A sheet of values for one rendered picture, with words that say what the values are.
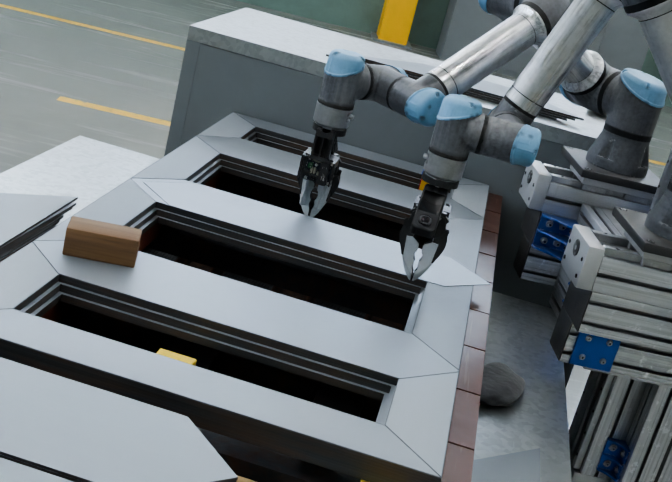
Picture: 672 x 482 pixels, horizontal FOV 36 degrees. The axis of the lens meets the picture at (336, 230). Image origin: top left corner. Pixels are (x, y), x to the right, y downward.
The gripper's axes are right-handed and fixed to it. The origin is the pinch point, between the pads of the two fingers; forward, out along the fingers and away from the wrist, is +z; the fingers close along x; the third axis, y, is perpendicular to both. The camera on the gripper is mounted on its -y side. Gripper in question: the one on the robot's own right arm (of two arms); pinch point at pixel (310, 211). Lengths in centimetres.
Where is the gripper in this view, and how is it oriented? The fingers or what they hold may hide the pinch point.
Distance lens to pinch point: 220.2
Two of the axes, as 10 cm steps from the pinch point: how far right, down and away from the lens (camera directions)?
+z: -2.4, 9.1, 3.3
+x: 9.5, 2.8, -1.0
